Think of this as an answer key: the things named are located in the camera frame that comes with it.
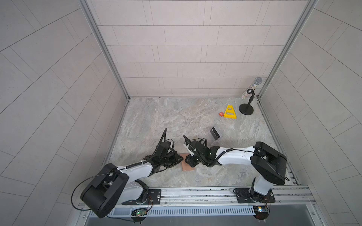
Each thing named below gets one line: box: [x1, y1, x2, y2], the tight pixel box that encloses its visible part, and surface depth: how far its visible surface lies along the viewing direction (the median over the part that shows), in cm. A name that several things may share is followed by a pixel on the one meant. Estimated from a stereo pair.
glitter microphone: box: [240, 76, 263, 100], surface depth 94 cm
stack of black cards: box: [209, 126, 221, 141], surface depth 91 cm
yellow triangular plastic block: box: [223, 104, 237, 120], surface depth 108 cm
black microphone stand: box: [238, 88, 256, 116], surface depth 108 cm
